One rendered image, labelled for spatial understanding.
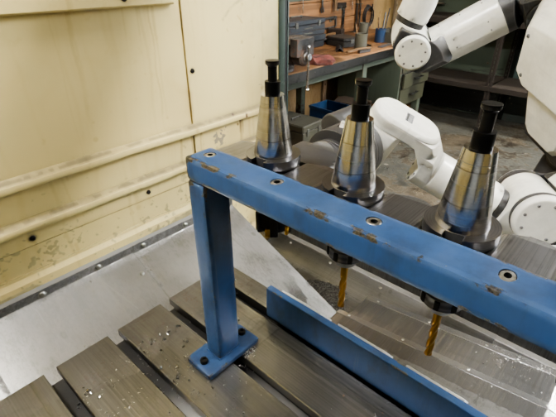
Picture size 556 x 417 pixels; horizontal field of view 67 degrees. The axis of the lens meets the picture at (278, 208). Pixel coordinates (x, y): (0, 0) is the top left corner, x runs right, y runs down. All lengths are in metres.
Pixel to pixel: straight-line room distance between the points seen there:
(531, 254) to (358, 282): 0.82
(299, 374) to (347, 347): 0.08
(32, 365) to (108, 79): 0.53
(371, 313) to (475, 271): 0.74
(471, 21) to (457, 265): 0.78
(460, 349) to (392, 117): 0.54
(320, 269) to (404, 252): 0.89
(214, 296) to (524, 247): 0.37
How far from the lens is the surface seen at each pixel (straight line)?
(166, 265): 1.00
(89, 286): 0.96
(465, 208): 0.37
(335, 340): 0.65
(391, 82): 3.78
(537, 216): 0.69
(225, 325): 0.63
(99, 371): 0.71
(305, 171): 0.47
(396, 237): 0.35
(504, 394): 0.91
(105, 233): 0.96
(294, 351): 0.68
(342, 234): 0.36
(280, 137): 0.47
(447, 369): 0.92
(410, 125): 0.65
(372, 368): 0.63
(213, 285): 0.57
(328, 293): 1.15
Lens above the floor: 1.41
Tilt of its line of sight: 30 degrees down
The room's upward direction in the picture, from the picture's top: straight up
